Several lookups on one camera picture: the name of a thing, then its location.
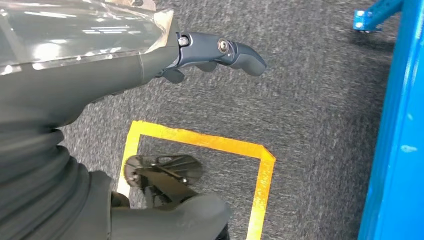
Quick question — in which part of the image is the blue metal shelf rack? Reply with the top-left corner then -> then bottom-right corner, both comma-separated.
352,0 -> 424,240

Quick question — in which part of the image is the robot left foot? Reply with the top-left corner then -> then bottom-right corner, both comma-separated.
124,153 -> 204,208

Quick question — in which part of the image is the yellow floor tape square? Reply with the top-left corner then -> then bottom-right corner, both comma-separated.
116,120 -> 276,240

